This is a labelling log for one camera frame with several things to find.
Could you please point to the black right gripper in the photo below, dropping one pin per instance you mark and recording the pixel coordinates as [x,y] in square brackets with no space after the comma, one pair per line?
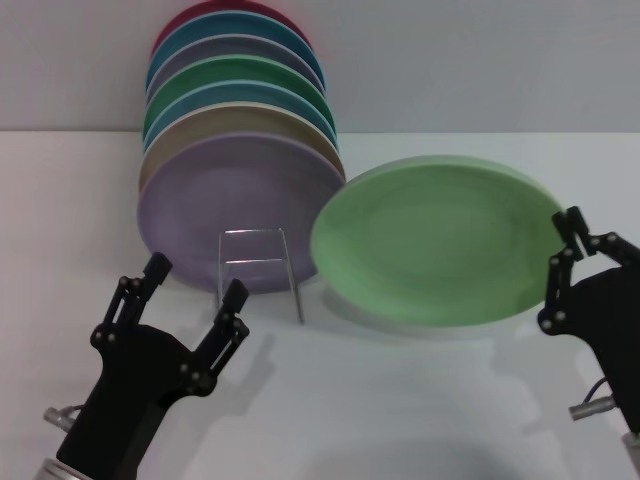
[615,325]

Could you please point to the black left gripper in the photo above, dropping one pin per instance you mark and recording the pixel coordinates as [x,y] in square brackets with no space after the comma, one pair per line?
[130,380]

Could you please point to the light green plate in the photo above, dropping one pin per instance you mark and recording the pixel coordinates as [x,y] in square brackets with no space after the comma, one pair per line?
[435,245]

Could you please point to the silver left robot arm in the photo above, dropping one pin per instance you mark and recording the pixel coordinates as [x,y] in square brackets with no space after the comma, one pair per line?
[55,470]

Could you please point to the lilac plate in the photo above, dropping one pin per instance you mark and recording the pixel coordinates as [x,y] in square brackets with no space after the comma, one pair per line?
[230,190]

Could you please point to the beige plate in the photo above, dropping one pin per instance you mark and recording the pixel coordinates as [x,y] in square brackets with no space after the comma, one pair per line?
[235,117]

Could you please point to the light blue plate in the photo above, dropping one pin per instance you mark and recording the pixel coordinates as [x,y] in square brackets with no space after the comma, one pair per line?
[235,92]

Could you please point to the dark green plate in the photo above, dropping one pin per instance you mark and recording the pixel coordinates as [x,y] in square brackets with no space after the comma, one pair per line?
[235,67]

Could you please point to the grey purple plate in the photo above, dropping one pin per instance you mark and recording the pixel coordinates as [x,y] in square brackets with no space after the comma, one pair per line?
[235,47]

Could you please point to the teal blue plate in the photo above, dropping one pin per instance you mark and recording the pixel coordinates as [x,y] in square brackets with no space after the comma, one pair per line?
[235,25]

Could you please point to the crimson red plate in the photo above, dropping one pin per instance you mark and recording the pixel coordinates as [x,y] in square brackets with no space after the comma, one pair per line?
[235,5]

